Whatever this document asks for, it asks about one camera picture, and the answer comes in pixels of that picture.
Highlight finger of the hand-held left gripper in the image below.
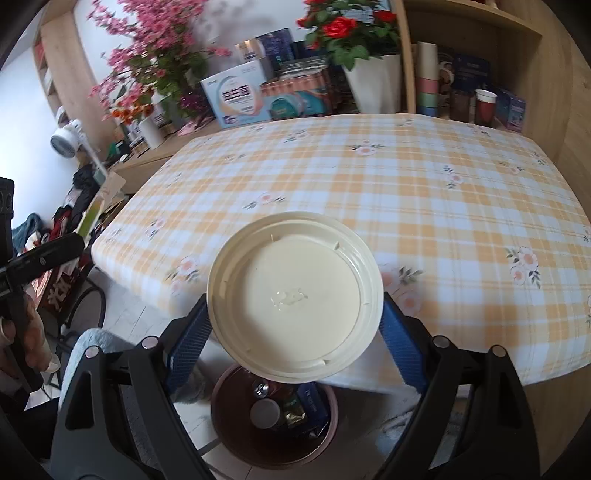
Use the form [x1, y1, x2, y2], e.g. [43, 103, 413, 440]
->
[14, 234, 86, 287]

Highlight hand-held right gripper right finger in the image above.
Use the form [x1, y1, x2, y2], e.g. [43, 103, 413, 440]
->
[374, 294, 541, 480]

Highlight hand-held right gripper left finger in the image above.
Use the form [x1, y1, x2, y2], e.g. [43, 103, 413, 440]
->
[50, 294, 214, 480]

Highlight white paper bowl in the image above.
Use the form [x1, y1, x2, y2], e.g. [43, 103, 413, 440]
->
[249, 399, 280, 431]

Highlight dark blue cardboard box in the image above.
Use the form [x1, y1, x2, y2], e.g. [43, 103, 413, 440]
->
[295, 383, 331, 431]

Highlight brown round trash bin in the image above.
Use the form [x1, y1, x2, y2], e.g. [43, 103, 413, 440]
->
[210, 362, 341, 470]

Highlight cream plastic lid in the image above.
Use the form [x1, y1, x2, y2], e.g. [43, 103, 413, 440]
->
[207, 211, 384, 383]

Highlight green foil sachet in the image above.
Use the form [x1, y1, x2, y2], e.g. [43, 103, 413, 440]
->
[281, 397, 308, 426]

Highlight person's left hand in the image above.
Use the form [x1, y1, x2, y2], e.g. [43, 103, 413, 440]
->
[0, 295, 61, 374]

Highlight red printed carton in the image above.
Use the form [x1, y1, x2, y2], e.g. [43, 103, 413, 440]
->
[37, 263, 90, 317]

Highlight pile of dark clothes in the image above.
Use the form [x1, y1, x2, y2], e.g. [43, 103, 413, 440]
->
[11, 164, 100, 259]

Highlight white standing fan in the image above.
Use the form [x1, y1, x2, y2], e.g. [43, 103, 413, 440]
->
[50, 119, 112, 181]

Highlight grey blue fuzzy cloth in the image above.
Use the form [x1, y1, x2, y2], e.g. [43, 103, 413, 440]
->
[60, 328, 208, 403]

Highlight low wooden sideboard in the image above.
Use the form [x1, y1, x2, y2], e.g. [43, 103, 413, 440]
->
[111, 117, 219, 195]

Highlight orange artificial flowers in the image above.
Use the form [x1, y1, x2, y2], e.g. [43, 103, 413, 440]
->
[111, 90, 154, 126]

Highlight white ribbed vase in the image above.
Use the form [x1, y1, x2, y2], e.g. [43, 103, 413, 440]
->
[137, 115, 165, 150]

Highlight narrow wooden bookcase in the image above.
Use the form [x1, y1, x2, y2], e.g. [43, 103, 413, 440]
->
[32, 11, 116, 134]

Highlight pink cloth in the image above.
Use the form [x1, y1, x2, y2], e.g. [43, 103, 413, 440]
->
[178, 115, 216, 135]

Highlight purple artificial flower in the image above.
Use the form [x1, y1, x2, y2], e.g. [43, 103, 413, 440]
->
[180, 92, 205, 117]

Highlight pink blossom artificial plant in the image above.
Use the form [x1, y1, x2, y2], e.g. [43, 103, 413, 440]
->
[88, 0, 232, 117]

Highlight white pastel product box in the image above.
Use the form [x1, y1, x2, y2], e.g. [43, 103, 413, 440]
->
[200, 62, 273, 129]

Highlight brown cup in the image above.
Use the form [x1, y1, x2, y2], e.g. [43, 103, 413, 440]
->
[450, 90, 476, 123]

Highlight red paper cup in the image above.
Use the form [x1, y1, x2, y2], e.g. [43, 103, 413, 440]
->
[475, 89, 499, 126]

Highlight small blue purple box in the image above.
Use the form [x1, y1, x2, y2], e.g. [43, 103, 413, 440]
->
[496, 88, 527, 133]

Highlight white faceted vase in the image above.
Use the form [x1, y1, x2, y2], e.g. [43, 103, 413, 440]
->
[344, 54, 403, 114]

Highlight shrink-wrapped peach teal pack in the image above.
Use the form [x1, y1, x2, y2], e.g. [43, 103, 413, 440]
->
[261, 69, 341, 122]

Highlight stack of pastel paper cups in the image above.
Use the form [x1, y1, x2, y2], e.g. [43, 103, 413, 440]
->
[416, 41, 440, 116]

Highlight silver box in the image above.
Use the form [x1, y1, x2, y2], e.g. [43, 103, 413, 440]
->
[235, 39, 269, 66]

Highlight dark blue printed box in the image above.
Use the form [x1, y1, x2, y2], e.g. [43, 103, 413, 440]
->
[438, 46, 493, 93]

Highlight flat dark box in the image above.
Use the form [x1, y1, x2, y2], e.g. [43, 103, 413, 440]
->
[279, 56, 331, 77]

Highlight dark blue patterned box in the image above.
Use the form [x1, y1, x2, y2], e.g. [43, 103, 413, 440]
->
[259, 28, 294, 64]

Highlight wooden shelf unit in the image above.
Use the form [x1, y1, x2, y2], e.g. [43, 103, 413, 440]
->
[392, 0, 583, 139]

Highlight red artificial roses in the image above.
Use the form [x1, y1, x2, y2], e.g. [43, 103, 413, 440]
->
[295, 0, 400, 71]

